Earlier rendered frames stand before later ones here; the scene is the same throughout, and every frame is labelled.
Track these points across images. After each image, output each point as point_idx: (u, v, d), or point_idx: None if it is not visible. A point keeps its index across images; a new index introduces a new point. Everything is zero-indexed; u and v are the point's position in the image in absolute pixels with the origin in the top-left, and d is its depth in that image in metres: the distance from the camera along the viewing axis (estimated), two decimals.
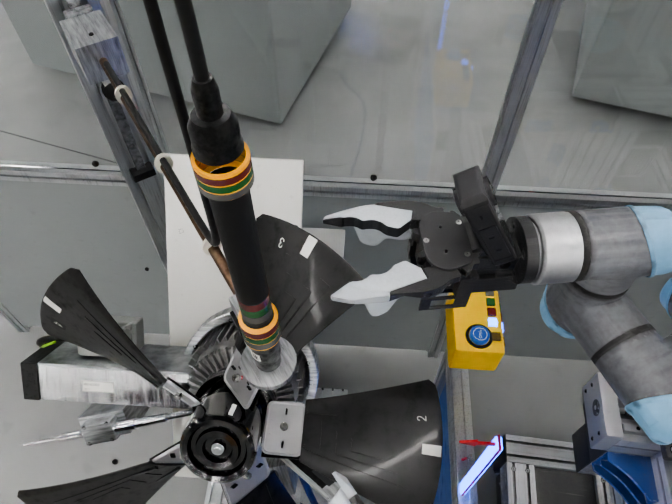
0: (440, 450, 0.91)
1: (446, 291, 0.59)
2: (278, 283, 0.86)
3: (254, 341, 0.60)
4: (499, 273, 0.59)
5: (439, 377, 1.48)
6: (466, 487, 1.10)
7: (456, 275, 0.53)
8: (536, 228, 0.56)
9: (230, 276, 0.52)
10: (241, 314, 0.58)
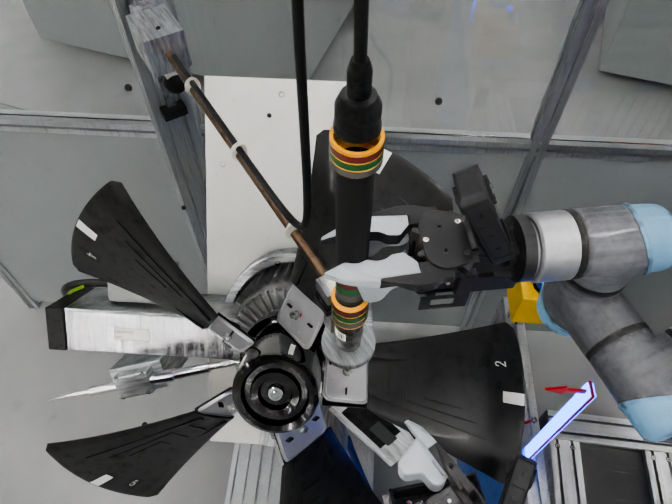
0: (523, 398, 0.80)
1: (445, 290, 0.59)
2: None
3: (346, 320, 0.63)
4: (498, 272, 0.60)
5: None
6: (536, 449, 1.00)
7: (450, 275, 0.54)
8: (534, 226, 0.56)
9: (337, 254, 0.55)
10: (338, 293, 0.60)
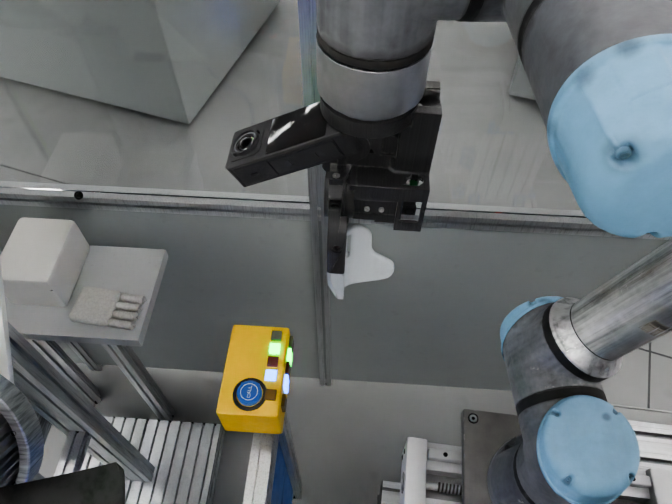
0: None
1: (401, 197, 0.45)
2: None
3: None
4: (396, 133, 0.41)
5: None
6: None
7: (328, 212, 0.44)
8: None
9: None
10: None
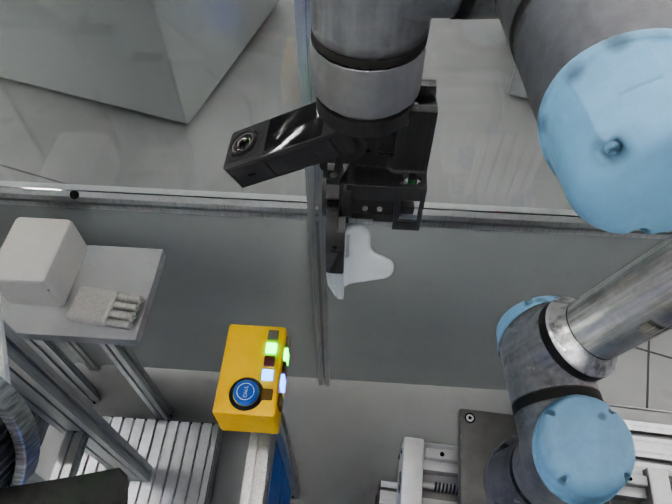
0: None
1: (399, 197, 0.45)
2: None
3: None
4: (393, 132, 0.41)
5: None
6: None
7: (326, 211, 0.44)
8: None
9: None
10: None
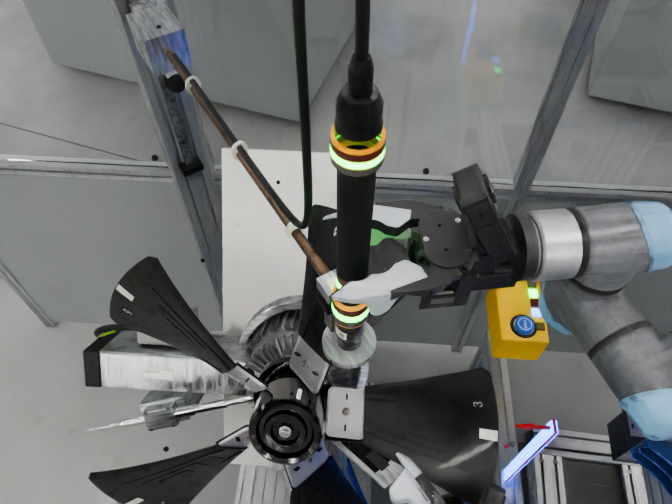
0: None
1: (446, 289, 0.59)
2: (445, 417, 0.94)
3: (347, 319, 0.63)
4: (498, 271, 0.59)
5: (475, 368, 1.51)
6: (512, 472, 1.13)
7: (456, 273, 0.54)
8: (535, 225, 0.56)
9: (338, 253, 0.55)
10: None
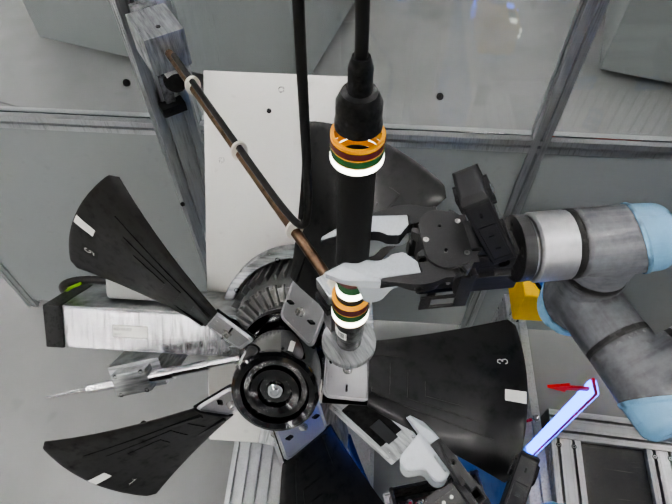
0: None
1: (446, 290, 0.59)
2: (464, 376, 0.80)
3: (347, 319, 0.63)
4: (498, 271, 0.60)
5: None
6: (538, 447, 0.99)
7: (450, 274, 0.54)
8: (534, 226, 0.56)
9: (338, 253, 0.54)
10: (339, 292, 0.60)
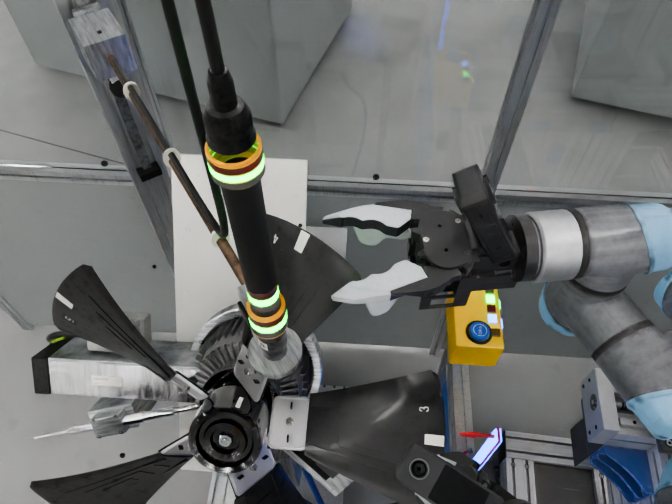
0: None
1: (446, 290, 0.59)
2: (389, 424, 0.93)
3: (262, 330, 0.62)
4: (498, 271, 0.59)
5: (440, 373, 1.51)
6: None
7: (456, 274, 0.54)
8: (535, 226, 0.56)
9: (240, 265, 0.54)
10: (250, 303, 0.59)
